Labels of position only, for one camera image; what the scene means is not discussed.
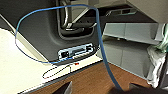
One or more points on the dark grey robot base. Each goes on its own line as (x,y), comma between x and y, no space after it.
(43,33)

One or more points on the white trash bag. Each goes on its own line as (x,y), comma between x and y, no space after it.
(158,65)

